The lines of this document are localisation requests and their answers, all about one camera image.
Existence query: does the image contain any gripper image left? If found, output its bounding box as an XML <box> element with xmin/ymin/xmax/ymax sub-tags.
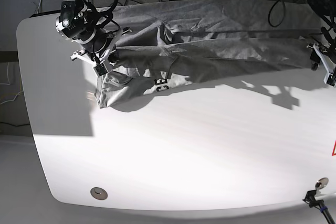
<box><xmin>70</xmin><ymin>27</ymin><xmax>131</xmax><ymax>67</ymax></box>

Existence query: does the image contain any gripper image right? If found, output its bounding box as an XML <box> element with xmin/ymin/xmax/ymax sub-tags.
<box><xmin>307</xmin><ymin>43</ymin><xmax>335</xmax><ymax>77</ymax></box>

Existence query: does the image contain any grey T-shirt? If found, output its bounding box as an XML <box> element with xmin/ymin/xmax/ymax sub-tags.
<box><xmin>95</xmin><ymin>0</ymin><xmax>320</xmax><ymax>108</ymax></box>

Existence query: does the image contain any red warning sticker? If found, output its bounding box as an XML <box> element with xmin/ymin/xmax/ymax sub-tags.
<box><xmin>331</xmin><ymin>141</ymin><xmax>336</xmax><ymax>156</ymax></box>

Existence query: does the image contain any silver disc near right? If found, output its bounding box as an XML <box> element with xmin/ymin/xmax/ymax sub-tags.
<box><xmin>315</xmin><ymin>177</ymin><xmax>329</xmax><ymax>190</ymax></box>

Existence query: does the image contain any silver disc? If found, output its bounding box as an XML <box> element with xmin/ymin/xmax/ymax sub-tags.
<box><xmin>315</xmin><ymin>177</ymin><xmax>329</xmax><ymax>190</ymax></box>
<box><xmin>90</xmin><ymin>187</ymin><xmax>108</xmax><ymax>200</ymax></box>

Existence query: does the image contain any silver disc near left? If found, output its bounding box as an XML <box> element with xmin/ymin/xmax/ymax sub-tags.
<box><xmin>90</xmin><ymin>187</ymin><xmax>108</xmax><ymax>200</ymax></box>

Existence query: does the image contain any black clamp with cable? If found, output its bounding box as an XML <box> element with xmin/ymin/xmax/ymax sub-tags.
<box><xmin>302</xmin><ymin>189</ymin><xmax>335</xmax><ymax>224</ymax></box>

